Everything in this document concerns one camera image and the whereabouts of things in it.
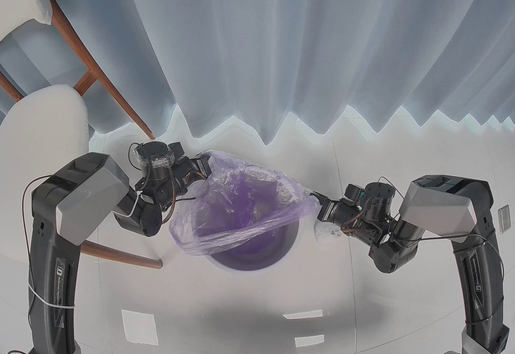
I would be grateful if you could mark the white cushioned wooden chair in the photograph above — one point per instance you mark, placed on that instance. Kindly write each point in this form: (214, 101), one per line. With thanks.
(36, 135)

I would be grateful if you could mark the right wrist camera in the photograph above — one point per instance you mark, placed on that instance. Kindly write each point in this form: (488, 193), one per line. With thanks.
(354, 193)

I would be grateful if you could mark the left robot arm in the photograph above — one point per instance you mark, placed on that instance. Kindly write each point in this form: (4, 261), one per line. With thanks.
(88, 191)

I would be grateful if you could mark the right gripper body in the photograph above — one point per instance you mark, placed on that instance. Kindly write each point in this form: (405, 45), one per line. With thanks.
(332, 211)

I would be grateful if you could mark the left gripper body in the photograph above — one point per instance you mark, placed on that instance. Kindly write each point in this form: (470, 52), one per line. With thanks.
(198, 169)

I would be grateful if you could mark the crumpled white paper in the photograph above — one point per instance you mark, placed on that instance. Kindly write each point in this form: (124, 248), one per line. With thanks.
(326, 235)

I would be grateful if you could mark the white trash bin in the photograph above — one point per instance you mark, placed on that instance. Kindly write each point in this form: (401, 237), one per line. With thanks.
(253, 266)

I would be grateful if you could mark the pale blue curtain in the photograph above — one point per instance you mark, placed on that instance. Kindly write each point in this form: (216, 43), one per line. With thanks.
(281, 22)

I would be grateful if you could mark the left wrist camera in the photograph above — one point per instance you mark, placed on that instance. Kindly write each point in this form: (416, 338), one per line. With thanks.
(177, 150)

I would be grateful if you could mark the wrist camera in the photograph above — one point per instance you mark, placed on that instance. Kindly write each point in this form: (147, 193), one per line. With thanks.
(177, 150)
(354, 193)

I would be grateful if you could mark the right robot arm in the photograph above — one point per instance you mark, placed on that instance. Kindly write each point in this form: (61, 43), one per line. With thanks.
(434, 203)

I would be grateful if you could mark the purple plastic bag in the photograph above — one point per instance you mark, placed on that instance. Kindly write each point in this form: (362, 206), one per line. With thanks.
(241, 191)

